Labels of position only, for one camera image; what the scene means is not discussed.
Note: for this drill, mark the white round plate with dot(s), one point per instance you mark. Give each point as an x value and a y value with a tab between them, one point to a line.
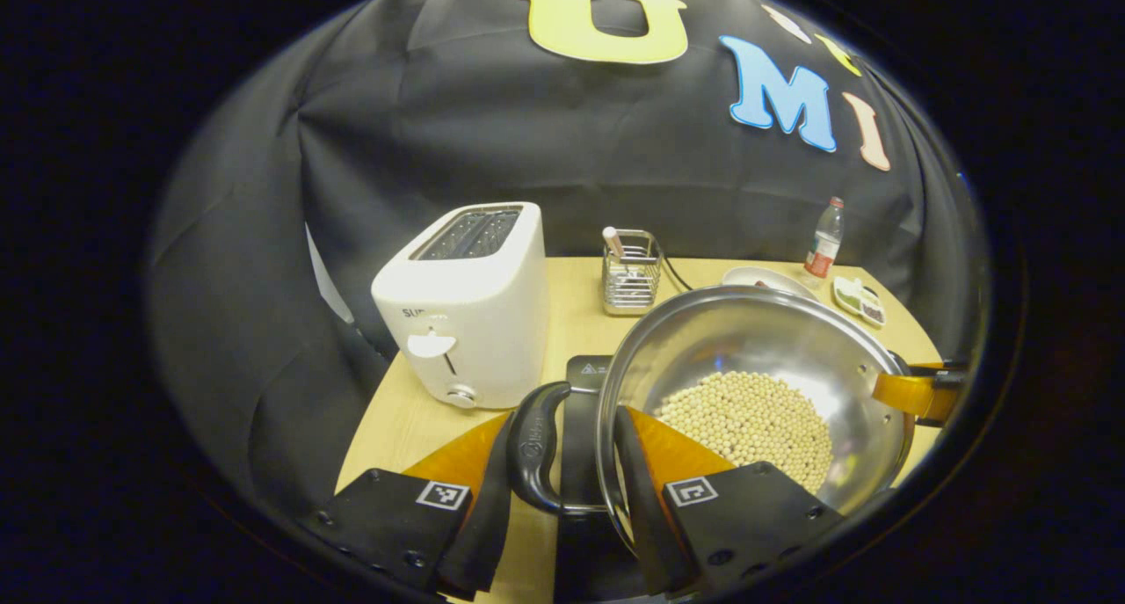
756	276

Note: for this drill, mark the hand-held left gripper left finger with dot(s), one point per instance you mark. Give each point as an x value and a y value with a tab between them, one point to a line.
492	516

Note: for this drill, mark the black induction cooktop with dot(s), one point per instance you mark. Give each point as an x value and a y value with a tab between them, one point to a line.
584	374

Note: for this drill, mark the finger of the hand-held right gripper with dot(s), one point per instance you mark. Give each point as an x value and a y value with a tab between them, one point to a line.
914	395

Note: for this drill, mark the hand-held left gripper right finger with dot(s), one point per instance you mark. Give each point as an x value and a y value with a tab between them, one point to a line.
642	507

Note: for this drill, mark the pile of soybeans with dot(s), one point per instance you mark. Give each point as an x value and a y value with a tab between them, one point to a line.
747	419

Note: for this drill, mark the plastic bottle with red label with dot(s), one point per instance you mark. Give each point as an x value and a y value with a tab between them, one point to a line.
823	243

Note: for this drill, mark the white divided spice dish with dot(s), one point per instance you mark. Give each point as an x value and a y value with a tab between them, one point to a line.
860	301

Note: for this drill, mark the black backdrop cloth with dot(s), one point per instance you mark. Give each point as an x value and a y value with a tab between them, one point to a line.
395	129

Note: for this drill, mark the white toaster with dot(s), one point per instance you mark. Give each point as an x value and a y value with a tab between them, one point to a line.
483	323

